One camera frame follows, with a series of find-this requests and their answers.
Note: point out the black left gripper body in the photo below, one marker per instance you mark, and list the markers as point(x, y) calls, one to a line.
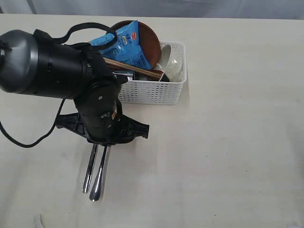
point(104, 131)

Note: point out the silver table knife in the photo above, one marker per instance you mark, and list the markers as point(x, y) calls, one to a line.
point(90, 168)

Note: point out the silver fork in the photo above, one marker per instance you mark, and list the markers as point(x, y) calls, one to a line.
point(97, 191)

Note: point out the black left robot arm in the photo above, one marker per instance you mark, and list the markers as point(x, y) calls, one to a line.
point(37, 64)

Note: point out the white perforated plastic basket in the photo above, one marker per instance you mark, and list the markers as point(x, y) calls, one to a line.
point(154, 92)

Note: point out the shiny metal tray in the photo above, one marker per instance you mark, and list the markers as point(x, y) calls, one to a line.
point(124, 76)

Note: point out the black box in basket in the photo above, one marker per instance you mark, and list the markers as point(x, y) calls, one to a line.
point(141, 77)

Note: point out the blue snack bag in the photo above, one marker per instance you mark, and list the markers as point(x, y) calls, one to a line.
point(127, 48)

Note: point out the speckled white bowl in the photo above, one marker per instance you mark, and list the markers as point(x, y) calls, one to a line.
point(171, 62)

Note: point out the brown round plate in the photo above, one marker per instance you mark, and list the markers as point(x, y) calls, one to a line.
point(148, 40)

